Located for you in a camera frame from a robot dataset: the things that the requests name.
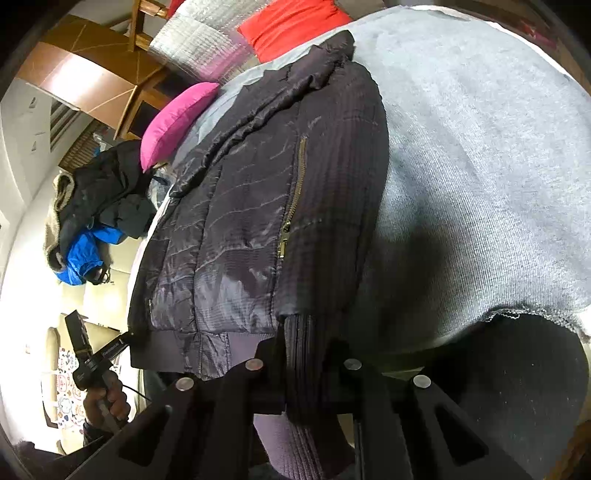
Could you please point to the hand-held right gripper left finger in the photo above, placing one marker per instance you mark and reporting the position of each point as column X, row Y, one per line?
column 258, row 392

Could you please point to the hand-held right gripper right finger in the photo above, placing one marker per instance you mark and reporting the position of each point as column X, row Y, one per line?
column 364, row 392

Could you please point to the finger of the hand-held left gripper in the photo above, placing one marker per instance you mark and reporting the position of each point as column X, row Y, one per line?
column 115, row 346
column 77, row 334

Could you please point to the dark quilted zip jacket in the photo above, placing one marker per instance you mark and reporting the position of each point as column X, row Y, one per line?
column 240, row 207

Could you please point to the person's left hand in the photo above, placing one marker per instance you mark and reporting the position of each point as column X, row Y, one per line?
column 108, row 406

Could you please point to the cartoon printed mat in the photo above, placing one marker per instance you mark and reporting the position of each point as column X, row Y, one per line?
column 60, row 392

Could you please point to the cream sofa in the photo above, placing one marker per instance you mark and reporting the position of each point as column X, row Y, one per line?
column 111, row 295

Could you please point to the blue jacket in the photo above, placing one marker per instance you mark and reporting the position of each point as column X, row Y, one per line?
column 83, row 254

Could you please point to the beige fleece coat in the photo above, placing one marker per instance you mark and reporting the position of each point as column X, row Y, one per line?
column 60, row 194

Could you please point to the black puffer jacket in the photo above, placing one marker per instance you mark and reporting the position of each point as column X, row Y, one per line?
column 111, row 184

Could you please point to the clear plastic bag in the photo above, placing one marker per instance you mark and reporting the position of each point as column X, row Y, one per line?
column 159, row 187

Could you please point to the pink pillow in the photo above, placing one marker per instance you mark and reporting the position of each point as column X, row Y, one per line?
column 173, row 122

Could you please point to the grey blanket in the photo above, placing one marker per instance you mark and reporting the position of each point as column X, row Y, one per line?
column 461, row 161

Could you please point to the wooden cabinet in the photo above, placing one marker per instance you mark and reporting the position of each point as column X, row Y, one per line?
column 92, row 78

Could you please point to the silver foil insulation mat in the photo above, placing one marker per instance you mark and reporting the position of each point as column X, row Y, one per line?
column 198, row 46

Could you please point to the red pillow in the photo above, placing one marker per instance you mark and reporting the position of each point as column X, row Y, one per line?
column 291, row 25

